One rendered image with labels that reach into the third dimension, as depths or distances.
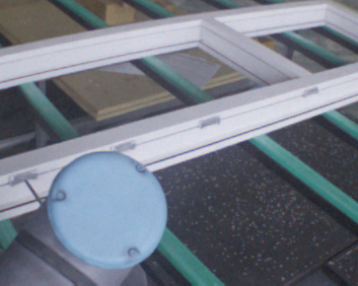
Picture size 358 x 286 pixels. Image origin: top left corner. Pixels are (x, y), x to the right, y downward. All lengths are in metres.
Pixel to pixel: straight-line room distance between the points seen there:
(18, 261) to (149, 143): 0.59
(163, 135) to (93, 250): 0.61
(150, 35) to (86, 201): 1.04
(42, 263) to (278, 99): 0.83
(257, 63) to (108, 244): 1.01
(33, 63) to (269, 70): 0.57
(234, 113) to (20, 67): 0.51
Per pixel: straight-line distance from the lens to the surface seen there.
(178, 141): 1.00
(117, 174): 0.40
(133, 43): 1.38
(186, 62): 1.91
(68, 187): 0.39
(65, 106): 2.18
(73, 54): 1.30
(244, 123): 1.10
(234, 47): 1.40
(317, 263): 1.26
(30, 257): 0.39
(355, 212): 0.98
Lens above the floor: 1.44
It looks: 31 degrees down
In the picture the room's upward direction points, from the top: 8 degrees clockwise
